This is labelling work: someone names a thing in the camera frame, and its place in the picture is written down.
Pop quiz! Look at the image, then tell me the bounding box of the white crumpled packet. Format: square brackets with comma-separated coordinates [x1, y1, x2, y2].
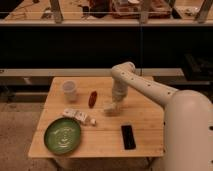
[62, 108, 96, 126]

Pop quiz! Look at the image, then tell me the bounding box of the red sausage-shaped object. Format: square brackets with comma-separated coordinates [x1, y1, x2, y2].
[88, 91, 97, 108]

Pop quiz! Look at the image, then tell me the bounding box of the background metal shelf rack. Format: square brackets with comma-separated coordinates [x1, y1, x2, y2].
[0, 0, 213, 77]

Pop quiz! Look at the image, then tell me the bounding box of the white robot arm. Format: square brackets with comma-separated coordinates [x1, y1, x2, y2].
[111, 62, 213, 171]

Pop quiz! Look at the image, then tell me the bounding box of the white sponge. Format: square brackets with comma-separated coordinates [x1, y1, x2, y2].
[104, 102, 120, 115]

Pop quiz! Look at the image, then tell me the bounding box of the translucent plastic cup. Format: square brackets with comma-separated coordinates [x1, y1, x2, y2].
[62, 80, 77, 102]

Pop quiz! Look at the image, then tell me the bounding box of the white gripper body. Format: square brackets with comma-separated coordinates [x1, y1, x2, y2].
[112, 81, 128, 102]

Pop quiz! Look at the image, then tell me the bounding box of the green round plate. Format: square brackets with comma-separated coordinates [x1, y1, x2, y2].
[44, 118, 81, 155]

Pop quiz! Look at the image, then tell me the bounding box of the black rectangular phone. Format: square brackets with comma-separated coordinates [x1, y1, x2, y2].
[121, 125, 136, 150]

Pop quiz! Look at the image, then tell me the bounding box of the wooden table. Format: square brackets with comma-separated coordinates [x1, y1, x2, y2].
[28, 77, 163, 160]

